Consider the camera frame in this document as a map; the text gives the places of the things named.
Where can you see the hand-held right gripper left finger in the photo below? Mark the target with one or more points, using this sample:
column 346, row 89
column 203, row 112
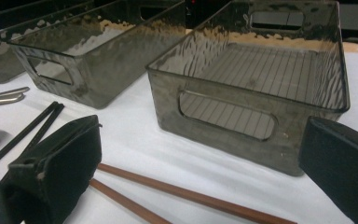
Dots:
column 68, row 161

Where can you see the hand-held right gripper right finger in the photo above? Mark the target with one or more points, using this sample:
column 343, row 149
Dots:
column 345, row 165

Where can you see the black chopstick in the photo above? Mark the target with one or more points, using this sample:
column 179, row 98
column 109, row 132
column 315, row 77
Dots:
column 48, row 124
column 18, row 138

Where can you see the brown chopstick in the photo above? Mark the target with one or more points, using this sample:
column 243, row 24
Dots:
column 199, row 196
column 127, row 202

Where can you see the metal fork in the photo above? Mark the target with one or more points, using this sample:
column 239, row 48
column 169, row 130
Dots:
column 12, row 91

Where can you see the white table mat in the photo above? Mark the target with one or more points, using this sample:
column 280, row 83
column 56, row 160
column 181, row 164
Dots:
column 130, row 140

